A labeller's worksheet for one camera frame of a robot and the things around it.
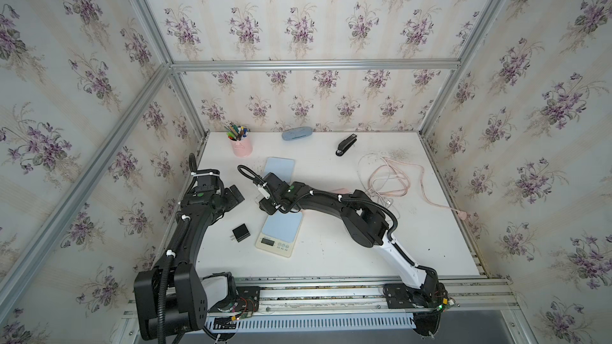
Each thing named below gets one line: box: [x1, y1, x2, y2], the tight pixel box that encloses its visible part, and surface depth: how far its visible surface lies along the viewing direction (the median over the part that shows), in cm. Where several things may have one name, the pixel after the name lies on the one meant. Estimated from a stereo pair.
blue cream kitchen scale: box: [255, 211, 303, 258], surface depth 86 cm
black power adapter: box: [231, 222, 252, 243], surface depth 87 cm
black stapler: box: [335, 133, 358, 157], surface depth 114 cm
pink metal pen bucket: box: [229, 134, 253, 158], surface depth 107 cm
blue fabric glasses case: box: [281, 126, 314, 141], surface depth 121 cm
